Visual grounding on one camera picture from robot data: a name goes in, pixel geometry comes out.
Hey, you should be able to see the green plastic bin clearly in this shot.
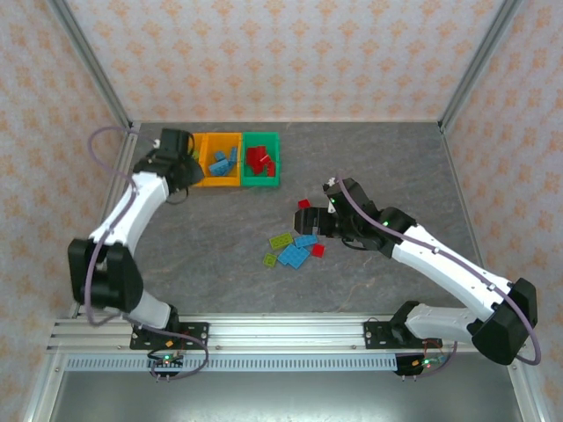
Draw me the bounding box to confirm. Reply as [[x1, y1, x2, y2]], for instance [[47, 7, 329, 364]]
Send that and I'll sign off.
[[239, 131, 282, 189]]

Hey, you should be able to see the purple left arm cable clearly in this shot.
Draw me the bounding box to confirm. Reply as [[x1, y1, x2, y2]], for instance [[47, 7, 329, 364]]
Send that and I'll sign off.
[[85, 126, 210, 381]]

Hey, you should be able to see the aluminium frame side rail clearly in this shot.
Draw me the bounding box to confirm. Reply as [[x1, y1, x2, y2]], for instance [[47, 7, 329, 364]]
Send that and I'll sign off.
[[21, 122, 143, 422], [439, 122, 553, 422]]

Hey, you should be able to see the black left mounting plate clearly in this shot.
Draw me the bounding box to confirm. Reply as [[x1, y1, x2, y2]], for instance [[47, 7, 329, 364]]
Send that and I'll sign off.
[[128, 322, 210, 351]]

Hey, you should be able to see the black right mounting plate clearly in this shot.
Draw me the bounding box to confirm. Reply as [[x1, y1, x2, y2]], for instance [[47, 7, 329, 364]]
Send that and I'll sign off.
[[363, 319, 413, 352]]

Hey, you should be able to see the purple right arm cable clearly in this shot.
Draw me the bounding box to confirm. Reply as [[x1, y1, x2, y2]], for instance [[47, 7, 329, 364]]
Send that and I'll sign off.
[[336, 177, 543, 380]]

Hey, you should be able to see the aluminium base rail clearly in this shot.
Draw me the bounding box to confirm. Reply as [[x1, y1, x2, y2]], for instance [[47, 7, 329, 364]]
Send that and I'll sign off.
[[47, 313, 528, 353]]

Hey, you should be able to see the orange plastic bin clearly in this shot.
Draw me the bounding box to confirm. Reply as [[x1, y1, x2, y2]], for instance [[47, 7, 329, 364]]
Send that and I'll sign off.
[[188, 133, 208, 188], [202, 132, 244, 188]]

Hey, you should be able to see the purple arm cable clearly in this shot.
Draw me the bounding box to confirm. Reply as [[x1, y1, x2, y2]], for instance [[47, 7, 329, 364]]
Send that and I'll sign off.
[[336, 177, 543, 380], [85, 126, 210, 381]]

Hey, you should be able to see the right controller board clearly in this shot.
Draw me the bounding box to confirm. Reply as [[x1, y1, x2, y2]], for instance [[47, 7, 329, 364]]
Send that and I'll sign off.
[[393, 351, 450, 382]]

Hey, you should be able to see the controller board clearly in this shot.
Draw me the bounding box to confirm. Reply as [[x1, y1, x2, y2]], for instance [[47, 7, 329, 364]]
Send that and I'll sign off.
[[393, 351, 450, 382], [147, 349, 186, 382]]

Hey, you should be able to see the black mounting plate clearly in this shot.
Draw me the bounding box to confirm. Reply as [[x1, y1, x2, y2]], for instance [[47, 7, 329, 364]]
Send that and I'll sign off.
[[128, 322, 210, 351], [363, 319, 413, 352]]

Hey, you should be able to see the left controller board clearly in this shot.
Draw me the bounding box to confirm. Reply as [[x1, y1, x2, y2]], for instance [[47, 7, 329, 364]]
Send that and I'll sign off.
[[147, 349, 186, 382]]

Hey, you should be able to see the white slotted cable duct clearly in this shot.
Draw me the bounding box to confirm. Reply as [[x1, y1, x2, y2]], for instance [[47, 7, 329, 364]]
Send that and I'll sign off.
[[64, 353, 399, 373]]

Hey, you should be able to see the aluminium frame post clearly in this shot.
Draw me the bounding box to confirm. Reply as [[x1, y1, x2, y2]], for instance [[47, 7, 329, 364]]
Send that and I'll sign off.
[[47, 0, 135, 134], [438, 0, 525, 133]]

